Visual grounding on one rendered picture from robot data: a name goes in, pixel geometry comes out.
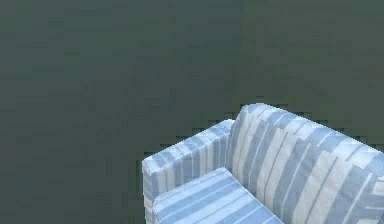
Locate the blue white striped sofa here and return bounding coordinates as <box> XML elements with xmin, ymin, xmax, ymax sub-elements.
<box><xmin>141</xmin><ymin>102</ymin><xmax>384</xmax><ymax>224</ymax></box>

